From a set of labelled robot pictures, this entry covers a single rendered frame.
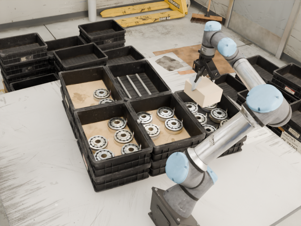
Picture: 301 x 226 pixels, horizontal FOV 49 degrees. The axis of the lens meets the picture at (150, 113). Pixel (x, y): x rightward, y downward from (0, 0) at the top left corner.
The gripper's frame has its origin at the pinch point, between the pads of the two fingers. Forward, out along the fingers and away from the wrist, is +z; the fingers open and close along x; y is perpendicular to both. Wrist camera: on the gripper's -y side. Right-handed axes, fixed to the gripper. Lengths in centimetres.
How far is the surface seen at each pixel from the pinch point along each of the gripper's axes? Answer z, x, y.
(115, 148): 27, 48, 6
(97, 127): 27, 50, 25
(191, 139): 17.1, 15.9, -14.9
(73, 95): 26, 50, 58
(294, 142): 66, -89, -16
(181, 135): 26.8, 11.8, -2.3
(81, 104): 26, 50, 48
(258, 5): 59, -256, 180
